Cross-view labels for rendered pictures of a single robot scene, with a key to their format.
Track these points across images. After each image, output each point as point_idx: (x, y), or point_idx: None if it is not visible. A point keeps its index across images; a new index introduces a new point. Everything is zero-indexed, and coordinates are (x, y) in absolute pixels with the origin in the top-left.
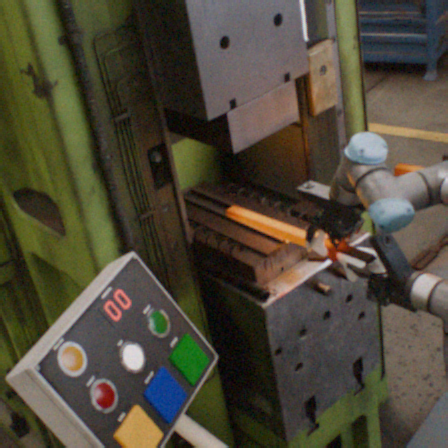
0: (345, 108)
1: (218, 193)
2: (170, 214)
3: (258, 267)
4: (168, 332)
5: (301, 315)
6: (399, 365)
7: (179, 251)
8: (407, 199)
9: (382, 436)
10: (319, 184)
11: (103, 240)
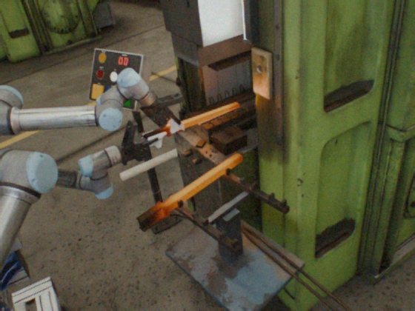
0: (284, 112)
1: None
2: (196, 70)
3: (186, 117)
4: None
5: None
6: None
7: (198, 89)
8: (101, 101)
9: (265, 306)
10: (176, 98)
11: (176, 55)
